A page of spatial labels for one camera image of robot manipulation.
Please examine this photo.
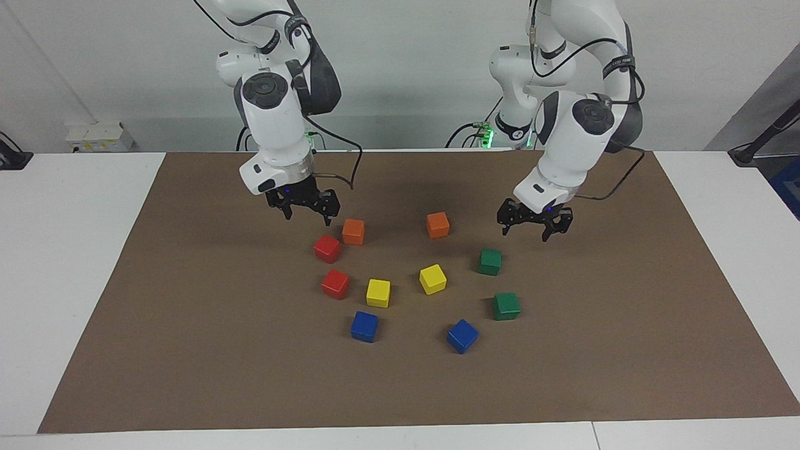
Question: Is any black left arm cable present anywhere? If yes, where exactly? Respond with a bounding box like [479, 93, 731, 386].
[529, 0, 646, 201]

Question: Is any black stand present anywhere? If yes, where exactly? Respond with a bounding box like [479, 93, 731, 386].
[728, 100, 800, 166]

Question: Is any brown table mat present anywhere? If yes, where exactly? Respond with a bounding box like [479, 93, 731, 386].
[37, 150, 800, 434]

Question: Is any blue wooden block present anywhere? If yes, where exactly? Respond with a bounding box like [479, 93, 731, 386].
[351, 311, 379, 343]
[446, 319, 479, 354]

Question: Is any black clamp base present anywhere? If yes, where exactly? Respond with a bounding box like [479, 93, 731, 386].
[0, 131, 33, 171]

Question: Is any red wooden block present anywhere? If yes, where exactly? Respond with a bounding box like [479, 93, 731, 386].
[321, 269, 350, 300]
[313, 234, 342, 264]

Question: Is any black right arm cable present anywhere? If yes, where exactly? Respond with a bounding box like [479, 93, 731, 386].
[192, 0, 363, 190]

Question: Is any white power strip box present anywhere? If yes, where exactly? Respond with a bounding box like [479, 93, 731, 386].
[66, 122, 135, 153]

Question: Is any yellow wooden block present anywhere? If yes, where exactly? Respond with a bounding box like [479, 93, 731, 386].
[419, 264, 448, 296]
[366, 279, 391, 308]

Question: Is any blue object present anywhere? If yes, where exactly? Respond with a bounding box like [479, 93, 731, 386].
[770, 155, 800, 221]

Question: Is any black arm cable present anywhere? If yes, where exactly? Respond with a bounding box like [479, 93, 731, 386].
[192, 0, 363, 190]
[529, 0, 646, 201]

